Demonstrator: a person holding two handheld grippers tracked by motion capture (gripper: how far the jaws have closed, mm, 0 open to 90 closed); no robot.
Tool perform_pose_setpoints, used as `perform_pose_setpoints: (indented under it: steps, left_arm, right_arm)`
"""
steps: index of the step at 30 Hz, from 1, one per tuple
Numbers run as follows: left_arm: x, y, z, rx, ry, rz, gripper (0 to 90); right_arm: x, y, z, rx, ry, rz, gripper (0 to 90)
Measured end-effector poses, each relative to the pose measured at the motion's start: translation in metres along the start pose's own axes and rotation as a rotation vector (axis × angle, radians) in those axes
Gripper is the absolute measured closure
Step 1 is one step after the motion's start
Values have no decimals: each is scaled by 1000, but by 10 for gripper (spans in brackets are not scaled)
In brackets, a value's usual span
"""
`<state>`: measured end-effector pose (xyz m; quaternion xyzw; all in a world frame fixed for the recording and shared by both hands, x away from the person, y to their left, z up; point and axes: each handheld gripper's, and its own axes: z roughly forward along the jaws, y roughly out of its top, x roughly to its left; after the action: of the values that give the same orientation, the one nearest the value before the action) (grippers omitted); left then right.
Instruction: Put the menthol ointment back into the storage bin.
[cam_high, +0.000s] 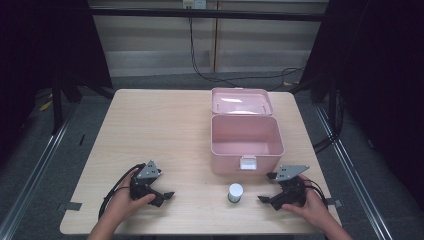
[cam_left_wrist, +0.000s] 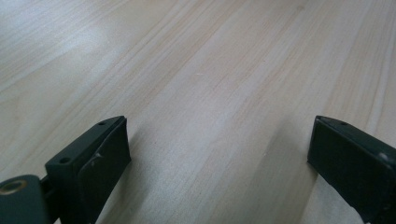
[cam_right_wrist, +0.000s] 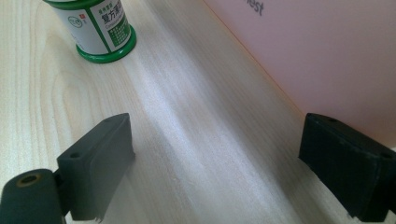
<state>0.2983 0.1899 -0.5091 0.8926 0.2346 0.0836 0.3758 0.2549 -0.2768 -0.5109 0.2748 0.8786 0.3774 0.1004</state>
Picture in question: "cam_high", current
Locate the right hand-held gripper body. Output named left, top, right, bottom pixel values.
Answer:
left=270, top=164, right=311, bottom=211

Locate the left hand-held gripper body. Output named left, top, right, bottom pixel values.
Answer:
left=129, top=160, right=165, bottom=201

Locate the small white-capped bottle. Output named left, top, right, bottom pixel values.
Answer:
left=227, top=182, right=245, bottom=204

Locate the pink plastic storage box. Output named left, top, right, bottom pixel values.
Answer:
left=209, top=87, right=286, bottom=177

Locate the person's right hand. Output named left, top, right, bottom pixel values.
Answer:
left=281, top=173, right=333, bottom=232

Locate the person's left hand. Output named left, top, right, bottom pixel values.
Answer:
left=102, top=169, right=157, bottom=228

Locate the black metal stand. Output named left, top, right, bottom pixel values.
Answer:
left=50, top=74, right=65, bottom=136

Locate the yellow floor tape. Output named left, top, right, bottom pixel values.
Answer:
left=38, top=99, right=54, bottom=113

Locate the black curtain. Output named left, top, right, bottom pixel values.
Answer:
left=298, top=0, right=424, bottom=204
left=0, top=0, right=114, bottom=168

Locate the black horizontal bar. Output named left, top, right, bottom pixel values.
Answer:
left=89, top=7, right=329, bottom=23

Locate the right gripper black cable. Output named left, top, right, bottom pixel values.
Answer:
left=302, top=179, right=330, bottom=208

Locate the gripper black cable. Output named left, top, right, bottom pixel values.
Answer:
left=97, top=162, right=147, bottom=220
left=302, top=179, right=330, bottom=208

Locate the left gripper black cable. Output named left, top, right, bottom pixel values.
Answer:
left=97, top=162, right=147, bottom=220

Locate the metal floor rail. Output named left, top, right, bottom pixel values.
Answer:
left=313, top=103, right=398, bottom=240
left=0, top=103, right=81, bottom=240

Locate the long black floor cable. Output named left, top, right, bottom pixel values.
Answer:
left=188, top=16, right=305, bottom=92

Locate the white wall socket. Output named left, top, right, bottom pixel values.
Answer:
left=182, top=0, right=208, bottom=10

